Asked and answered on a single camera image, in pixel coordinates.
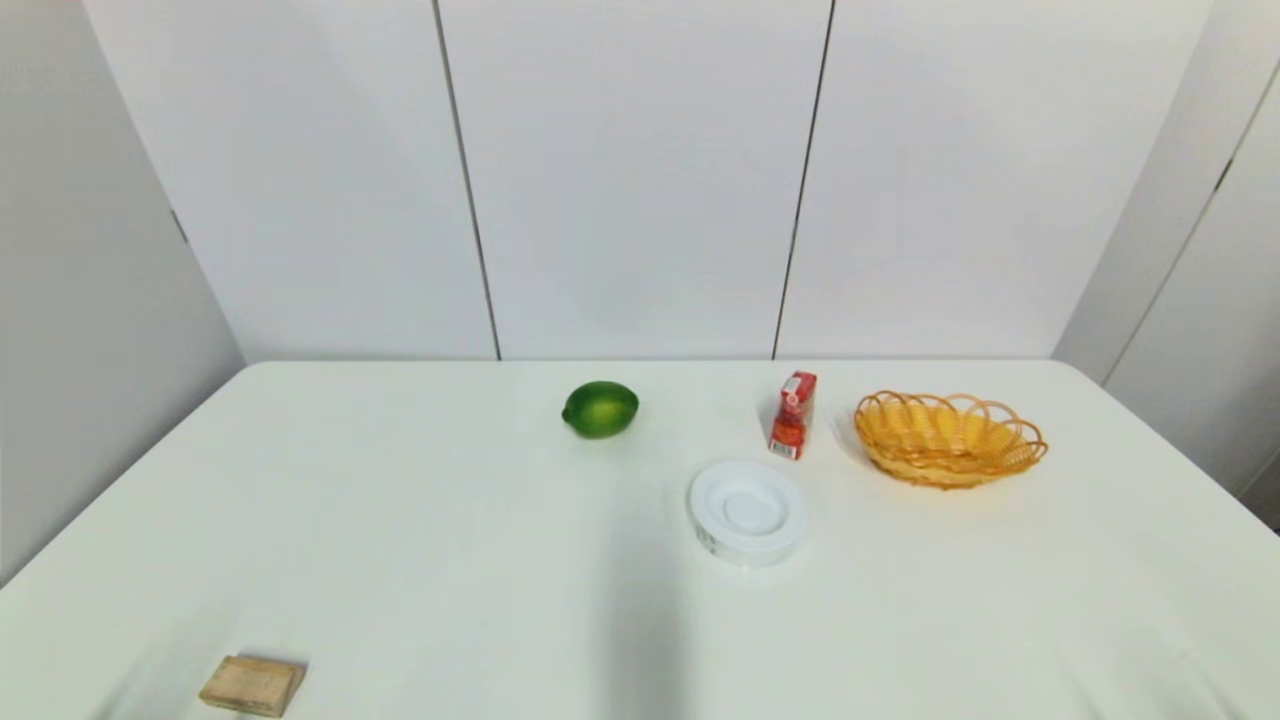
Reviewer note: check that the orange woven basket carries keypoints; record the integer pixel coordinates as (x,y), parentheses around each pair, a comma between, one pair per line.
(945,442)

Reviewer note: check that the red milk carton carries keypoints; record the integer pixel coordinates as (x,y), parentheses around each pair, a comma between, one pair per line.
(793,415)

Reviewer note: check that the white round bowl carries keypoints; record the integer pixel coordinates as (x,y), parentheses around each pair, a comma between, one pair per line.
(747,512)

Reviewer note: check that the green lime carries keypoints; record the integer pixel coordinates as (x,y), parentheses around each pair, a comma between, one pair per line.
(600,409)

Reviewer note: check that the small wooden block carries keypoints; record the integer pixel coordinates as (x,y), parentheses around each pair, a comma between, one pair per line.
(252,686)

